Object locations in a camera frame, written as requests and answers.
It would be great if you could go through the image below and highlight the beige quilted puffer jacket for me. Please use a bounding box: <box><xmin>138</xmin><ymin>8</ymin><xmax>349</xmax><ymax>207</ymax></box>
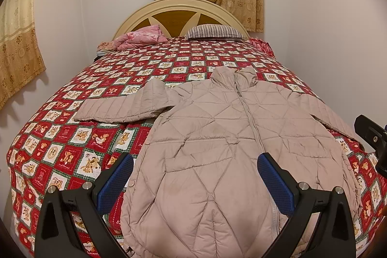
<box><xmin>75</xmin><ymin>67</ymin><xmax>361</xmax><ymax>257</ymax></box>

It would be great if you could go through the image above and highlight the red patchwork bear bedspread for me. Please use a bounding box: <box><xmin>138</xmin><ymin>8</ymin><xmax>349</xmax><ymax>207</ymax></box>
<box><xmin>7</xmin><ymin>37</ymin><xmax>386</xmax><ymax>257</ymax></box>

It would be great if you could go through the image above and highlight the red floral cloth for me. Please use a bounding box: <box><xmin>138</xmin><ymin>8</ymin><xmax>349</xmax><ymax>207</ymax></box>
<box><xmin>248</xmin><ymin>38</ymin><xmax>275</xmax><ymax>58</ymax></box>

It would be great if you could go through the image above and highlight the beige side window curtain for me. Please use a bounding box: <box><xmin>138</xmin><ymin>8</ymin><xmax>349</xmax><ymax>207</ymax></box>
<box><xmin>0</xmin><ymin>0</ymin><xmax>46</xmax><ymax>106</ymax></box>

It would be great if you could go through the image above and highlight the pink folded blanket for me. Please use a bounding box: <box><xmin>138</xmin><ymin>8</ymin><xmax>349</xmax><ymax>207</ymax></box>
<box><xmin>113</xmin><ymin>25</ymin><xmax>167</xmax><ymax>50</ymax></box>

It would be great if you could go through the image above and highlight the cream wooden arched headboard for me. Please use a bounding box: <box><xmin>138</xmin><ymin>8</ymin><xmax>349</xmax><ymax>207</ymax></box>
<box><xmin>113</xmin><ymin>0</ymin><xmax>249</xmax><ymax>39</ymax></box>

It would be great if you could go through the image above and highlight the striped pillow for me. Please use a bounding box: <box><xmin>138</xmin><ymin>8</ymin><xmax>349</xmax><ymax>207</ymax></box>
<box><xmin>185</xmin><ymin>23</ymin><xmax>244</xmax><ymax>40</ymax></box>

